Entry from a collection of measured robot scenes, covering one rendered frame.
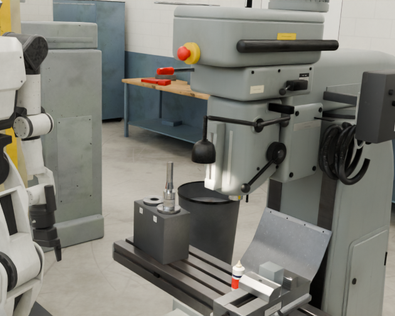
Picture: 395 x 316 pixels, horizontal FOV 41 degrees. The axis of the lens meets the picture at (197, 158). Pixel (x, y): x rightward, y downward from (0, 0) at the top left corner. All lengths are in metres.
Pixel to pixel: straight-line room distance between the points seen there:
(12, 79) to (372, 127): 1.13
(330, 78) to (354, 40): 4.46
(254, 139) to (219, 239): 2.22
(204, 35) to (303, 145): 0.54
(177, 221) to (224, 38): 0.79
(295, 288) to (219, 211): 1.96
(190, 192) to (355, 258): 2.13
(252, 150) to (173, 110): 6.81
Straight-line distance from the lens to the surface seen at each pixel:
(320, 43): 1.69
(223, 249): 3.84
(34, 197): 2.01
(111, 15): 8.97
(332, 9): 6.49
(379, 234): 2.26
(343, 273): 2.11
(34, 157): 2.02
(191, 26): 1.52
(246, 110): 1.58
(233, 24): 1.45
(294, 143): 1.74
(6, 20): 3.09
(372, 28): 6.22
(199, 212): 3.68
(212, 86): 1.60
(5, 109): 1.81
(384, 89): 1.64
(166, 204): 1.98
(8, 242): 1.85
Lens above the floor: 1.87
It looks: 15 degrees down
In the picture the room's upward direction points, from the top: 3 degrees clockwise
